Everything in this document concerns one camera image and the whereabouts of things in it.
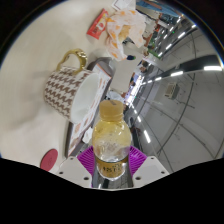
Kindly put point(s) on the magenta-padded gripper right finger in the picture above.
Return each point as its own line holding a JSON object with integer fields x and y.
{"x": 151, "y": 170}

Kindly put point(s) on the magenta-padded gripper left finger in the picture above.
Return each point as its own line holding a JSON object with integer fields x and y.
{"x": 70, "y": 171}

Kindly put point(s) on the clear tea bottle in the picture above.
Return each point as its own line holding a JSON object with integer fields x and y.
{"x": 111, "y": 133}

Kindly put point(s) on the white paper napkin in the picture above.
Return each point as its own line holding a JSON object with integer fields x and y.
{"x": 87, "y": 135}

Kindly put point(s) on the ceiling air conditioner unit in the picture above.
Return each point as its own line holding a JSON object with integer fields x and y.
{"x": 171, "y": 91}

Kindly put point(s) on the group of ceiling lights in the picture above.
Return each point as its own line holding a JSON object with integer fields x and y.
{"x": 176, "y": 73}

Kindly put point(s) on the white orange food wrapper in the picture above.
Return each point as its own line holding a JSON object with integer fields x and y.
{"x": 126, "y": 30}

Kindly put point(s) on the red paper fry sleeve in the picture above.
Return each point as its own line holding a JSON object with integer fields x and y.
{"x": 97, "y": 25}

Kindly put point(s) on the white printed paper sheet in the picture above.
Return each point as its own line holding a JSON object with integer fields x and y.
{"x": 123, "y": 4}

